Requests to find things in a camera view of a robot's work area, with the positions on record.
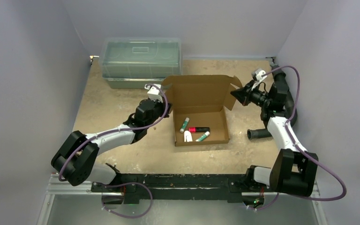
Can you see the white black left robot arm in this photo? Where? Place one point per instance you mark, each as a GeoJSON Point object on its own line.
{"type": "Point", "coordinates": [76, 158]}

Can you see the brown cardboard box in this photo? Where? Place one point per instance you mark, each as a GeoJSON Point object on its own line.
{"type": "Point", "coordinates": [203, 99]}

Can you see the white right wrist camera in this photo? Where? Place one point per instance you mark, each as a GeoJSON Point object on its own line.
{"type": "Point", "coordinates": [258, 76]}

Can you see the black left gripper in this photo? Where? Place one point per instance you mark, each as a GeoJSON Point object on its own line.
{"type": "Point", "coordinates": [162, 106]}

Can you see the red black marker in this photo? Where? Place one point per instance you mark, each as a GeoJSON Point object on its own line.
{"type": "Point", "coordinates": [198, 129]}

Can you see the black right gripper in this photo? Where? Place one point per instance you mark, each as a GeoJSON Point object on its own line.
{"type": "Point", "coordinates": [245, 96]}

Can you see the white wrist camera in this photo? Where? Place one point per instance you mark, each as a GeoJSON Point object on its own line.
{"type": "Point", "coordinates": [154, 93]}
{"type": "Point", "coordinates": [258, 76]}

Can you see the clear plastic storage bin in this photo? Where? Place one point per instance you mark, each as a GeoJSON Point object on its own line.
{"type": "Point", "coordinates": [133, 62]}

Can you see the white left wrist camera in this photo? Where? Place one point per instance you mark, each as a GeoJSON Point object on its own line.
{"type": "Point", "coordinates": [154, 93]}

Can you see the green white marker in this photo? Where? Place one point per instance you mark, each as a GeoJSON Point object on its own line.
{"type": "Point", "coordinates": [202, 137]}
{"type": "Point", "coordinates": [184, 125]}

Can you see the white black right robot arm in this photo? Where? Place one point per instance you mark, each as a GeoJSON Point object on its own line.
{"type": "Point", "coordinates": [293, 171]}

